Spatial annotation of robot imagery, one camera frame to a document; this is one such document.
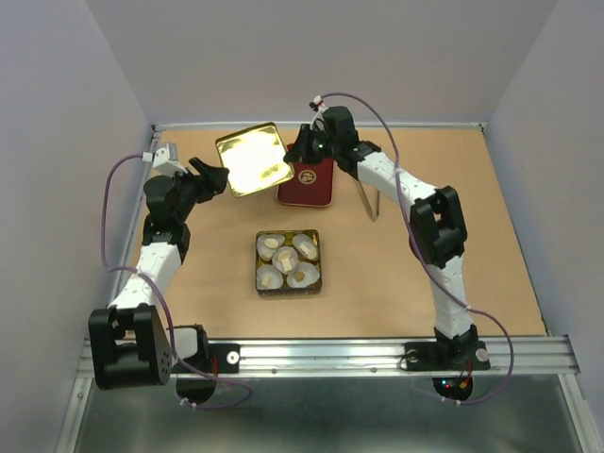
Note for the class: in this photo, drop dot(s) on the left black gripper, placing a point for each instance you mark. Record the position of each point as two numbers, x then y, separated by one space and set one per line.
215 181

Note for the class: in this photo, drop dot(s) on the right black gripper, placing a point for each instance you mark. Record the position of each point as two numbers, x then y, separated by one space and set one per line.
299 151

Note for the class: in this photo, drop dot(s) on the gold tin lid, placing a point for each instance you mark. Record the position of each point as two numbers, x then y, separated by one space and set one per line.
254 158

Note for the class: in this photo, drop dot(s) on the steel serving tongs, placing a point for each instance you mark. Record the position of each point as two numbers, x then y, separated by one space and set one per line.
370 201

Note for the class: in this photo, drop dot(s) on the rectangular white chocolate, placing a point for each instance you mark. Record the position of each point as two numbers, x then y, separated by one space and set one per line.
309 252

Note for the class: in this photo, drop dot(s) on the round white chocolate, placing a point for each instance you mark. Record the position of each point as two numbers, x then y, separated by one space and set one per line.
284 256

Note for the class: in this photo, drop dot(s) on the square white chocolate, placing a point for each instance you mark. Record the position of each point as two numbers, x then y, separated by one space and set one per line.
287 266

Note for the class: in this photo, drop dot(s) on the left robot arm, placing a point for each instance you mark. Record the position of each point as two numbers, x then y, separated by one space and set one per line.
132 339

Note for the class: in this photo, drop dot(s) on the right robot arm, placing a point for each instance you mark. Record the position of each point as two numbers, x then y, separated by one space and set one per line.
433 216

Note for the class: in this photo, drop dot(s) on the oval white chocolate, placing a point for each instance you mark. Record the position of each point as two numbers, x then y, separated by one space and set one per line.
271 243

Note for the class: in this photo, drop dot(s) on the chocolate tin base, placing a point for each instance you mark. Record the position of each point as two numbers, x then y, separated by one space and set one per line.
286 290

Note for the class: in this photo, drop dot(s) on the red lacquer tray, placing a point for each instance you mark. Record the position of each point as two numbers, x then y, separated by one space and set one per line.
311 186

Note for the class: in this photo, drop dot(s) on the top right paper cup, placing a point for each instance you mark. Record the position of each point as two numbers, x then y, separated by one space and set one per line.
299 239

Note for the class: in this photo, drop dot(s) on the paper cup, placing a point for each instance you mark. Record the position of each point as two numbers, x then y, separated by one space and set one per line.
272 271
293 258
312 275
299 239
264 252

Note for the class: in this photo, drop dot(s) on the top left paper cup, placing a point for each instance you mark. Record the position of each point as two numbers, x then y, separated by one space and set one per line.
264 252

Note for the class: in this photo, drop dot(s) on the centre paper cup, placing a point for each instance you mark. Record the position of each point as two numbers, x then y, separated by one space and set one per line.
293 258

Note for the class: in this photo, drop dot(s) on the bottom right paper cup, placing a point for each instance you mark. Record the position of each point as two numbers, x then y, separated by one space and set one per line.
312 275

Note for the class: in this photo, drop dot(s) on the bottom left paper cup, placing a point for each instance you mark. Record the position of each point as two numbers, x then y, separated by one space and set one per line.
272 271

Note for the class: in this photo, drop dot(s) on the metal front plate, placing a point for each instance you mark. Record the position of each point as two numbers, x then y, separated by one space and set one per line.
376 414

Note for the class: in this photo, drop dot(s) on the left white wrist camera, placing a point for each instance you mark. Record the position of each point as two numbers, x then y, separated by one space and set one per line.
165 158

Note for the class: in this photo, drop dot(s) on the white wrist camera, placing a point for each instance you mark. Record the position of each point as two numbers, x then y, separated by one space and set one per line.
165 158
318 106

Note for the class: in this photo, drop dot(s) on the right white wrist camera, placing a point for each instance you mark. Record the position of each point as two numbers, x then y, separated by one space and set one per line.
318 106

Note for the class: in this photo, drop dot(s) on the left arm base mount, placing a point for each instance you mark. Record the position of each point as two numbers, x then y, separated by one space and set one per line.
194 347

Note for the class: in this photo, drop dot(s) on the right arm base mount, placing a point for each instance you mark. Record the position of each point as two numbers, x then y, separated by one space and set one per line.
453 360

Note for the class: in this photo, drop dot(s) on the aluminium mounting rail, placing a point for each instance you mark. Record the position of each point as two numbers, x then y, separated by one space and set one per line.
386 357

